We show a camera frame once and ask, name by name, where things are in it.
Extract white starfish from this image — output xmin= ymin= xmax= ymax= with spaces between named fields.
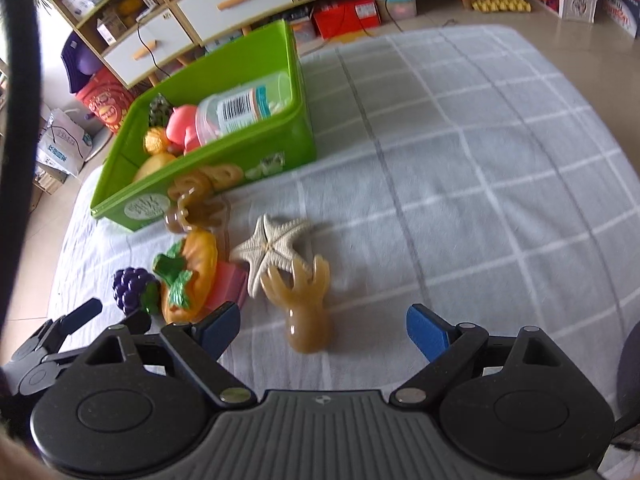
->
xmin=230 ymin=213 xmax=313 ymax=297

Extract white plastic bag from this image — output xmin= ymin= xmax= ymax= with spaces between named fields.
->
xmin=35 ymin=107 xmax=94 ymax=177

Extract yellow toy fruit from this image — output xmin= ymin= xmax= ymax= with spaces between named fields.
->
xmin=132 ymin=152 xmax=177 ymax=183

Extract orange toy fruit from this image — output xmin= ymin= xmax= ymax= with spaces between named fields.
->
xmin=144 ymin=127 xmax=172 ymax=156

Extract red cardboard box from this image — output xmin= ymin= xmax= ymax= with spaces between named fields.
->
xmin=312 ymin=0 xmax=381 ymax=40

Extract purple toy grapes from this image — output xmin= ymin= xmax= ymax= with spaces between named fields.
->
xmin=111 ymin=266 xmax=162 ymax=317

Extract small white box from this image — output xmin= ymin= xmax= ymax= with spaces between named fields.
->
xmin=96 ymin=15 xmax=126 ymax=43

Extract small amber claw massager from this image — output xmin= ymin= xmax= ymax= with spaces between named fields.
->
xmin=164 ymin=170 xmax=231 ymax=235

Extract large amber claw massager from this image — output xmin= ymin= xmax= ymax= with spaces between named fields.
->
xmin=260 ymin=255 xmax=341 ymax=356

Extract red patterned bag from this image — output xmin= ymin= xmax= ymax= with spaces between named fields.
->
xmin=75 ymin=67 xmax=135 ymax=135

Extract orange toy pumpkin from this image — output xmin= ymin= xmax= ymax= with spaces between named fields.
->
xmin=152 ymin=227 xmax=219 ymax=325

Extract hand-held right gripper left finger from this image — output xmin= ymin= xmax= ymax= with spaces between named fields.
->
xmin=75 ymin=301 xmax=258 ymax=407

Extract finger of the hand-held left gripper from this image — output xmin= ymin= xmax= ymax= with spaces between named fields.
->
xmin=10 ymin=297 xmax=103 ymax=366
xmin=15 ymin=311 xmax=152 ymax=397

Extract grey checked bedsheet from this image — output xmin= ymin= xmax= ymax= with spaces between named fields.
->
xmin=47 ymin=25 xmax=640 ymax=411

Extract purple bag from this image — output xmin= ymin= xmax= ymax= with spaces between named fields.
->
xmin=61 ymin=30 xmax=103 ymax=95

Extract pink rabbit toy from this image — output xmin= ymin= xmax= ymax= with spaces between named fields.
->
xmin=165 ymin=103 xmax=201 ymax=156

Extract pink red soap box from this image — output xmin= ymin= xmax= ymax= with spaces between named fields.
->
xmin=202 ymin=261 xmax=249 ymax=317

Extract clear cotton swab container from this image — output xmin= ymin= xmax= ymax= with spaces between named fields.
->
xmin=195 ymin=72 xmax=292 ymax=148

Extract red blue printed box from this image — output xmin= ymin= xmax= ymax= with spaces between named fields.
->
xmin=602 ymin=0 xmax=640 ymax=38

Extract yellow egg tray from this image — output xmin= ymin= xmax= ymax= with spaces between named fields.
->
xmin=470 ymin=0 xmax=532 ymax=13

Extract clear storage box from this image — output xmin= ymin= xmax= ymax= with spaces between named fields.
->
xmin=372 ymin=0 xmax=420 ymax=23

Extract toy pineapple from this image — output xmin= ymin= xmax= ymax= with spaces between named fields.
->
xmin=148 ymin=94 xmax=175 ymax=128

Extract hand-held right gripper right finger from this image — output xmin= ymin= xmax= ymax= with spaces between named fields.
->
xmin=390 ymin=304 xmax=568 ymax=407

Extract dark round object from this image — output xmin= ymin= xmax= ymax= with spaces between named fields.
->
xmin=615 ymin=322 xmax=640 ymax=451

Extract green plastic box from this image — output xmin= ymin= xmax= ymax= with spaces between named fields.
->
xmin=90 ymin=20 xmax=318 ymax=233

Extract white drawer wooden handle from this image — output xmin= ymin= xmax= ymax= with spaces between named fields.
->
xmin=102 ymin=7 xmax=196 ymax=86
xmin=176 ymin=0 xmax=296 ymax=43

